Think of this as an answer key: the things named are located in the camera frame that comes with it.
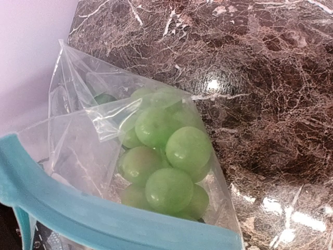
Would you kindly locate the bunch of green grapes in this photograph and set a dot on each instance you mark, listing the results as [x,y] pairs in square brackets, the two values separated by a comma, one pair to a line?
[167,155]

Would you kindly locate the clear zip top bag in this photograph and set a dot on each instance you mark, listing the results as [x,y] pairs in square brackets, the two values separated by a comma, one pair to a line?
[60,176]

